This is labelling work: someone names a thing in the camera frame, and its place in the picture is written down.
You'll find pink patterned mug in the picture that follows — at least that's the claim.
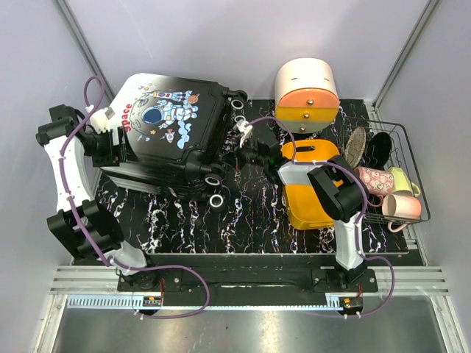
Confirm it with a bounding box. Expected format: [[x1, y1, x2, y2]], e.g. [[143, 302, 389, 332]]
[[354, 167, 394, 207]]

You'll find white orange drawer cabinet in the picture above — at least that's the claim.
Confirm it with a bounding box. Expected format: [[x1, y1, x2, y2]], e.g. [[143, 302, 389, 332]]
[[275, 57, 340, 134]]

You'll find black marble mat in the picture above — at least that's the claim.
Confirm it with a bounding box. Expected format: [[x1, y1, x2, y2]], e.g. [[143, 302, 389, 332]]
[[90, 98, 409, 255]]

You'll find yellow green mug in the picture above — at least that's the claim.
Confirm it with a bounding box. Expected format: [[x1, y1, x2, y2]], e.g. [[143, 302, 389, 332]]
[[387, 167, 421, 197]]

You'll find white black space suitcase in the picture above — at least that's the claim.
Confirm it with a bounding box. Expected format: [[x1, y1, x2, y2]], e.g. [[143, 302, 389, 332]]
[[102, 73, 248, 210]]

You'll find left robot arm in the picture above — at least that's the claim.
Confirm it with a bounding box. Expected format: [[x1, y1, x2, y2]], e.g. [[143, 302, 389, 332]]
[[35, 104, 159, 291]]

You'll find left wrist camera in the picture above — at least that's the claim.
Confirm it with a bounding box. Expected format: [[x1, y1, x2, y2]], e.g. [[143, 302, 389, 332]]
[[89, 107, 118, 133]]

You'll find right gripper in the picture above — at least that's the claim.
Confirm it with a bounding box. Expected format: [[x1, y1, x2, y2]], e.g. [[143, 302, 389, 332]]
[[219, 135, 269, 171]]

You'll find speckled brown plate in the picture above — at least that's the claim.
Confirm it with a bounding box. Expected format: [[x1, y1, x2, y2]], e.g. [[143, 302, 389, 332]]
[[344, 126, 366, 168]]

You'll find purple cable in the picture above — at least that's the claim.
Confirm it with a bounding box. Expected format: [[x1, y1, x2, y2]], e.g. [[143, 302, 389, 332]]
[[246, 116, 395, 318], [58, 75, 211, 320]]

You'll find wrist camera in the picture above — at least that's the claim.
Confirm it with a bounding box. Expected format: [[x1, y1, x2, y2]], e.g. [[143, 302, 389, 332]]
[[89, 107, 118, 133], [234, 120, 253, 149]]

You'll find black wire dish rack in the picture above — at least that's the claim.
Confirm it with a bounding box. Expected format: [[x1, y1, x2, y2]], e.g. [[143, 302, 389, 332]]
[[336, 116, 431, 224]]

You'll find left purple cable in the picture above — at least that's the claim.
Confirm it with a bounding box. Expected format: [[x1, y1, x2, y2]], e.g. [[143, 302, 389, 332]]
[[58, 75, 211, 320]]

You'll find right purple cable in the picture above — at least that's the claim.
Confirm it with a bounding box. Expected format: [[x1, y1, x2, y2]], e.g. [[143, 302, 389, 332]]
[[246, 116, 395, 318]]

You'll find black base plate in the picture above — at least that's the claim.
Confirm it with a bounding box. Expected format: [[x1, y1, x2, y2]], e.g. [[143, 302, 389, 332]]
[[73, 252, 380, 308]]

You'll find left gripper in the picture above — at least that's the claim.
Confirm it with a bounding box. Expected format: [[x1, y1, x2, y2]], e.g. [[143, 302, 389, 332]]
[[84, 126, 139, 166]]

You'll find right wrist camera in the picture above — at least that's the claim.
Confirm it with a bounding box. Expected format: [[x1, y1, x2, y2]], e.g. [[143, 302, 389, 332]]
[[234, 120, 253, 149]]

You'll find plain pink mug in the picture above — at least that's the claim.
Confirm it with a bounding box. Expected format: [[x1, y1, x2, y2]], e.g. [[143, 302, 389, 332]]
[[382, 193, 422, 233]]

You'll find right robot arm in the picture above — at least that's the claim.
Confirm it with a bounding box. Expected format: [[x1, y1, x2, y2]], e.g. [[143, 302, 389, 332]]
[[235, 132, 369, 292]]

